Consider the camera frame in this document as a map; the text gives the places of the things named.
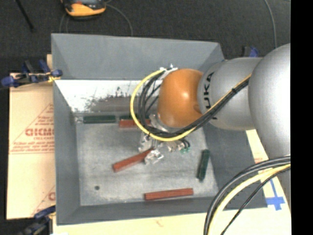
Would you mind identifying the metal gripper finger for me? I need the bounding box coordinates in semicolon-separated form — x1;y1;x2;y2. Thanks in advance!
138;133;154;153
144;149;165;165

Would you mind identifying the red-brown flat block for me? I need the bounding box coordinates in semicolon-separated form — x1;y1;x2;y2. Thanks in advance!
118;118;151;129
112;148;155;173
143;187;195;201

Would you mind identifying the grey metal bin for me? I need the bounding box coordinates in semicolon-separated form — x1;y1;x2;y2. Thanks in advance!
50;33;268;225

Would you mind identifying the brown cardboard board red print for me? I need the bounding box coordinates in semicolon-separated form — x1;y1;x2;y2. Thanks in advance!
5;71;57;220

